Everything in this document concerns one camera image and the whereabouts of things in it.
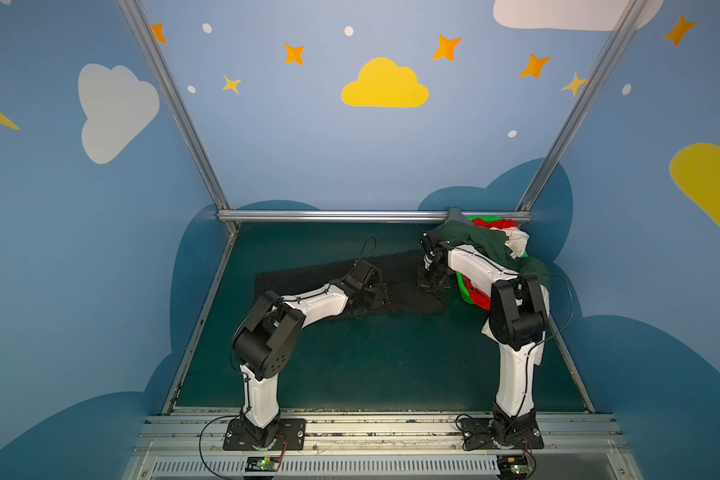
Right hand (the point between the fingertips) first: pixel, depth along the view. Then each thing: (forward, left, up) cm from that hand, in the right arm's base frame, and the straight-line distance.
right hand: (425, 285), depth 99 cm
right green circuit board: (-48, -19, -6) cm, 52 cm away
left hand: (-7, +13, +1) cm, 15 cm away
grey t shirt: (+30, -13, +5) cm, 34 cm away
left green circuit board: (-51, +42, -5) cm, 67 cm away
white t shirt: (+19, -34, +4) cm, 39 cm away
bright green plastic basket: (-4, -12, +1) cm, 13 cm away
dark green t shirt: (+16, -25, +4) cm, 30 cm away
